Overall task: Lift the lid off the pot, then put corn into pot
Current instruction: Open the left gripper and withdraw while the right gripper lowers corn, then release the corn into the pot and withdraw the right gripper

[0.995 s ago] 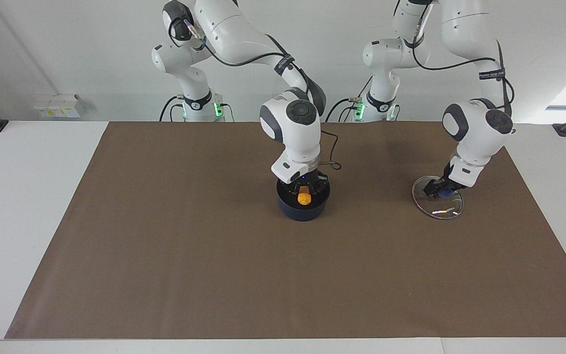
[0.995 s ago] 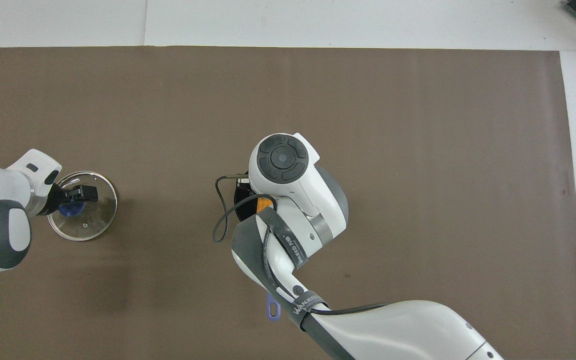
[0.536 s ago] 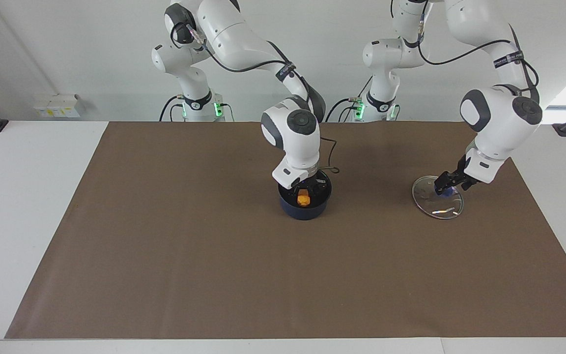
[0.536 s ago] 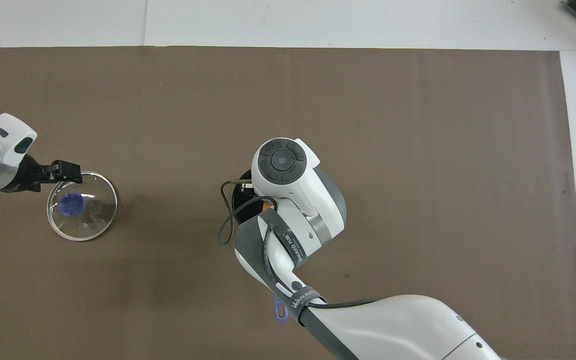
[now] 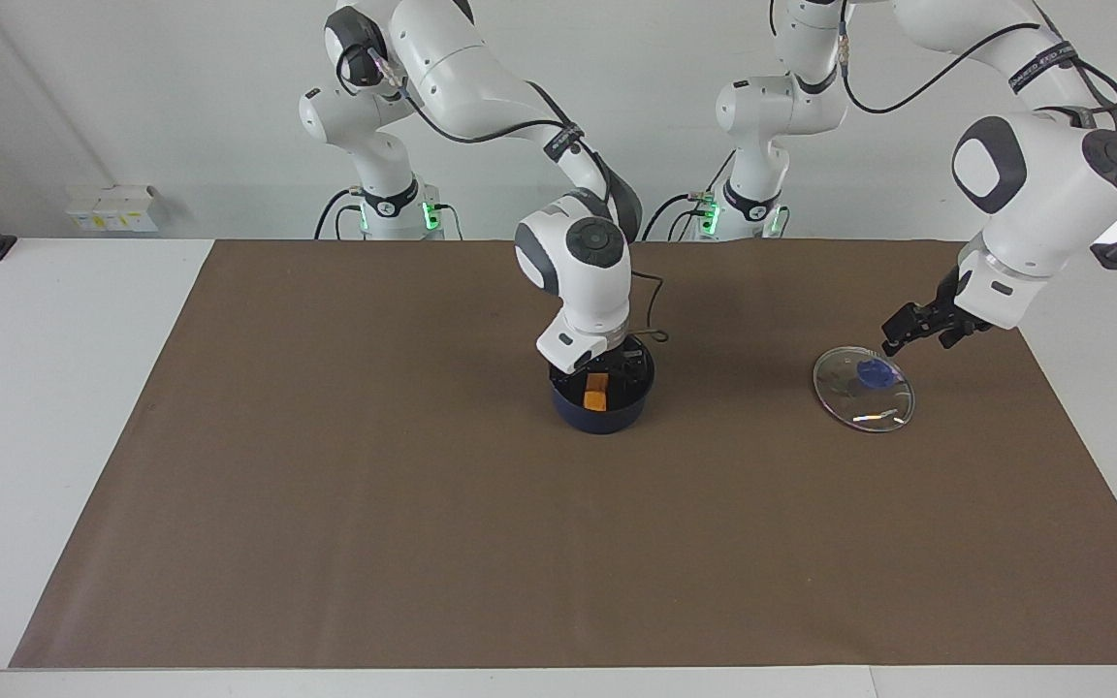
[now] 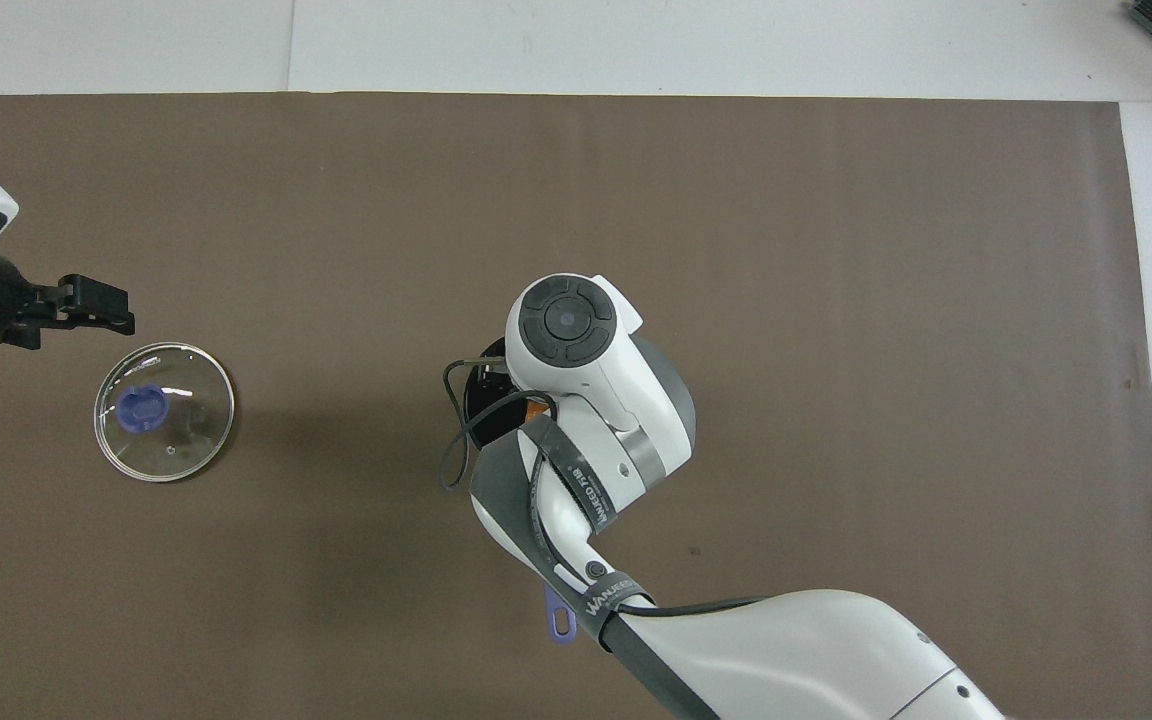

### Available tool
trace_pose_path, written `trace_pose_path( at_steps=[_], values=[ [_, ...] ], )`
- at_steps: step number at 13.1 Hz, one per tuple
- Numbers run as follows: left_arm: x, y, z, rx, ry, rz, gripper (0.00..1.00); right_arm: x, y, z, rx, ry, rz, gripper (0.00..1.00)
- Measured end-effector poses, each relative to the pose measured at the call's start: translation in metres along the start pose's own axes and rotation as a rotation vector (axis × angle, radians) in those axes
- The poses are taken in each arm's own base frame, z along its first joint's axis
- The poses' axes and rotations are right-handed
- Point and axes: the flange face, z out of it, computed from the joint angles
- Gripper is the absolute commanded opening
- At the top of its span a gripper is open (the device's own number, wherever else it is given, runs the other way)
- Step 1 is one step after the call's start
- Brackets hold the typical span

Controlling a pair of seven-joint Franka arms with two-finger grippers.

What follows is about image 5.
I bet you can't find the glass lid with purple knob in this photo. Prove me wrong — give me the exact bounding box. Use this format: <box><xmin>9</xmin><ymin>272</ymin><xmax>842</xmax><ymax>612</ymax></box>
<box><xmin>813</xmin><ymin>345</ymin><xmax>916</xmax><ymax>434</ymax></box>

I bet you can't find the brown table mat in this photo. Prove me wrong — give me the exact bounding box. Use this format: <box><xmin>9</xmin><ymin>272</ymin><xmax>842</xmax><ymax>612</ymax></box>
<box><xmin>8</xmin><ymin>239</ymin><xmax>1117</xmax><ymax>670</ymax></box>

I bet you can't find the black pot with purple handle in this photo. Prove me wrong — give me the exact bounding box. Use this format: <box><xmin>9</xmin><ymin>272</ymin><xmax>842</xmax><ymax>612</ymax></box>
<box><xmin>549</xmin><ymin>334</ymin><xmax>657</xmax><ymax>436</ymax></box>

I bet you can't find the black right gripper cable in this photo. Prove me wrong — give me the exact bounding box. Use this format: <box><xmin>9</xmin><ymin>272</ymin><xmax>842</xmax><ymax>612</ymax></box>
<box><xmin>628</xmin><ymin>271</ymin><xmax>672</xmax><ymax>348</ymax></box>

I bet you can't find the black base power cable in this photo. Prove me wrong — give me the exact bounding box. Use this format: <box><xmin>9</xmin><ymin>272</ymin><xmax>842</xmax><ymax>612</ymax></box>
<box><xmin>314</xmin><ymin>188</ymin><xmax>366</xmax><ymax>241</ymax></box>
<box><xmin>641</xmin><ymin>189</ymin><xmax>716</xmax><ymax>242</ymax></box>

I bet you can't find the black velcro arm strap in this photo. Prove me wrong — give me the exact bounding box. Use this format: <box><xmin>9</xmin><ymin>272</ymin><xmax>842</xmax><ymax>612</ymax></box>
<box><xmin>543</xmin><ymin>125</ymin><xmax>586</xmax><ymax>163</ymax></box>

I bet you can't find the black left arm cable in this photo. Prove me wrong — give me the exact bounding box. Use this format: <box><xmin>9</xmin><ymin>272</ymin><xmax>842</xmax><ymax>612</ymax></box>
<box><xmin>838</xmin><ymin>0</ymin><xmax>1117</xmax><ymax>146</ymax></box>

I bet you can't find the black strap with white print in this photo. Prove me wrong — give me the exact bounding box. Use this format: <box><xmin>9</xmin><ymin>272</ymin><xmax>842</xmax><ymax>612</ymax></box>
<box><xmin>1008</xmin><ymin>41</ymin><xmax>1076</xmax><ymax>94</ymax></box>

